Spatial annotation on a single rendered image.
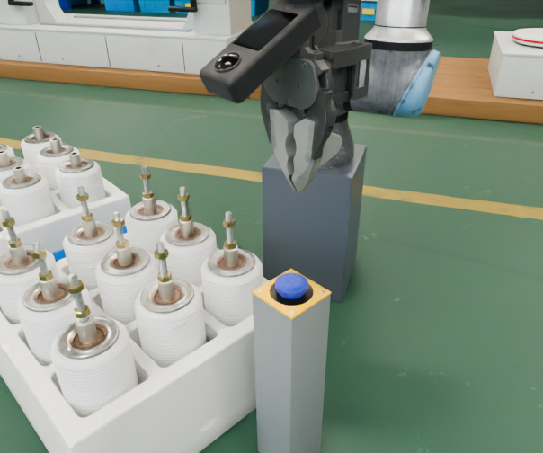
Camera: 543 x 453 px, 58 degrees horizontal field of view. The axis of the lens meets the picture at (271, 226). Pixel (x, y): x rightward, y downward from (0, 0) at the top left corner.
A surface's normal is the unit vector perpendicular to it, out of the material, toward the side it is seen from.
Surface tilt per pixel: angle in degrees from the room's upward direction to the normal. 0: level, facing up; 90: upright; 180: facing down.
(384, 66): 86
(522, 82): 90
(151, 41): 90
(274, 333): 90
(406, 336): 0
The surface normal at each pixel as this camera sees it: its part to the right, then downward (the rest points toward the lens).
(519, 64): -0.31, 0.48
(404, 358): -0.01, -0.86
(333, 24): 0.69, 0.37
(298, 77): -0.72, 0.36
